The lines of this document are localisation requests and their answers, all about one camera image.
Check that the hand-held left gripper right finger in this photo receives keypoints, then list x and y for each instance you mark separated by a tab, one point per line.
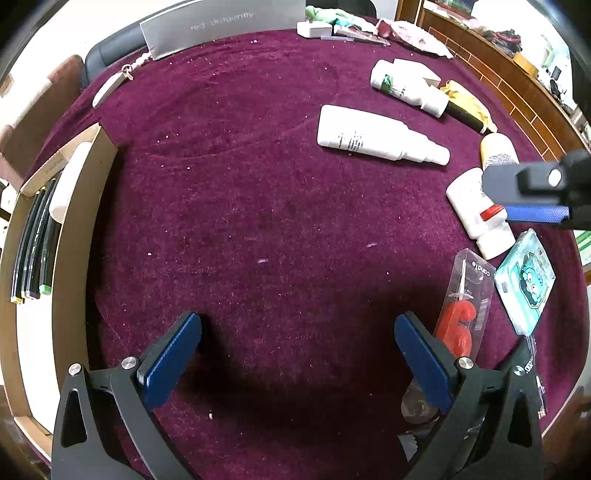
425	364

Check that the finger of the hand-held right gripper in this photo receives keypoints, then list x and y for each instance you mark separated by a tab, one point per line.
501	182
538	214

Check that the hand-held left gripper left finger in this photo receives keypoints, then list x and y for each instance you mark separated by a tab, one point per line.
171	360

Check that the yellow round jar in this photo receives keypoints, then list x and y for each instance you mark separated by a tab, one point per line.
498	150

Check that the white bottle red label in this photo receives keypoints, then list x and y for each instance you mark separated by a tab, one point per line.
471	203

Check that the red candle clear package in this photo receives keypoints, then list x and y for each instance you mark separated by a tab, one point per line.
461	314

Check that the teal cartoon tissue pack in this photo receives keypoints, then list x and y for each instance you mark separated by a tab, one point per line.
526	281

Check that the black snack packet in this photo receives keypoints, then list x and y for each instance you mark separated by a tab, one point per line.
531	364

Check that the cardboard box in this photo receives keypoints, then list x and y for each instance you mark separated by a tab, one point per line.
69	277

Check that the white bottle green label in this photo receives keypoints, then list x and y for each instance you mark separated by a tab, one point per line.
401	85

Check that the white spray bottle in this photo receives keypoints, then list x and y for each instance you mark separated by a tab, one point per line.
369	136

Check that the black marker green cap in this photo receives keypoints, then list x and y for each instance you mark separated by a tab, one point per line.
45	240

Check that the black marker purple cap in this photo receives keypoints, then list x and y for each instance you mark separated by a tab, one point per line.
36	240

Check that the markers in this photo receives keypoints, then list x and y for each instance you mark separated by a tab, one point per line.
27	249

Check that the plain white bottle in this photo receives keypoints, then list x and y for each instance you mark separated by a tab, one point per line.
69	184

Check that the yellow and black tube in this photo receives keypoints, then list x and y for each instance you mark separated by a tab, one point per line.
466	99

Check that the wooden brick-pattern counter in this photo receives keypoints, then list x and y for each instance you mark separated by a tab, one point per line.
498	60

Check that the pink cloth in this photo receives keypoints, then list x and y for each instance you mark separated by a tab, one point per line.
415	34

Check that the maroon velvet tablecloth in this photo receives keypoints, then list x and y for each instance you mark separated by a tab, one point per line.
254	207

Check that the green cloth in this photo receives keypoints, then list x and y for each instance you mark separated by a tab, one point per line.
337	16

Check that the white charger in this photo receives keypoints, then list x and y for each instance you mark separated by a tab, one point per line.
314	28

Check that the brown chair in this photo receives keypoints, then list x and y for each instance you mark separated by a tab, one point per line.
37	120

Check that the black sofa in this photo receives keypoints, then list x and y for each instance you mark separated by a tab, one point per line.
111	50

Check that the long grey box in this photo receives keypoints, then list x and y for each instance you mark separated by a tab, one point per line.
217	25

